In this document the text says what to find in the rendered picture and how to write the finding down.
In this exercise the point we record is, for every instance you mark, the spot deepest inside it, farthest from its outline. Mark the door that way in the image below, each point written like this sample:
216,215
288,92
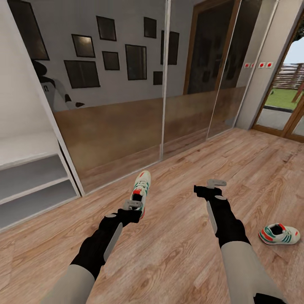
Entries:
282,110

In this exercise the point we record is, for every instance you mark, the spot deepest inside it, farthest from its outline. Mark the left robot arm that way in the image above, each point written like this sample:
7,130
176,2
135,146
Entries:
76,283

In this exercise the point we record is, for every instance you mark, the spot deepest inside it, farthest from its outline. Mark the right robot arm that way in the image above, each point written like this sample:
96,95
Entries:
248,280

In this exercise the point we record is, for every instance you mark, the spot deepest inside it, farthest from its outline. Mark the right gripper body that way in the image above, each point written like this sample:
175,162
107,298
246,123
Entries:
203,191

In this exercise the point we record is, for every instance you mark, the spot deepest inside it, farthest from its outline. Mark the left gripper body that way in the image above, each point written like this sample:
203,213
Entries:
132,215

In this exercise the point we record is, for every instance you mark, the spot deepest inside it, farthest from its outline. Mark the gym shoe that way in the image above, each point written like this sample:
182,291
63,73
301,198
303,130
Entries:
141,186
279,234

